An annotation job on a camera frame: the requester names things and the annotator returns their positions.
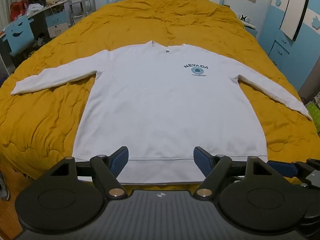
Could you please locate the white Nevada sweatshirt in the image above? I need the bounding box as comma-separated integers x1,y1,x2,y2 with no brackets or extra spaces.
12,41,309,184

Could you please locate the mustard yellow quilt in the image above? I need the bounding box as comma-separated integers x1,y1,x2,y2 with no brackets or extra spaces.
0,0,320,196

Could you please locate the blue wardrobe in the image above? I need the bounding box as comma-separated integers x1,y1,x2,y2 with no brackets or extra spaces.
258,0,319,90

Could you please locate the white blue desk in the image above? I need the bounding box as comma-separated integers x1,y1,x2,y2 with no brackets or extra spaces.
1,0,69,78

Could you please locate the blue smiley face chair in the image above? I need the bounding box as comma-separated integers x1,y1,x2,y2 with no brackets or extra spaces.
2,15,34,57

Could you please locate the grey metal stool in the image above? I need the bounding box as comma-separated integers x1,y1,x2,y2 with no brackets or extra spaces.
69,0,96,25

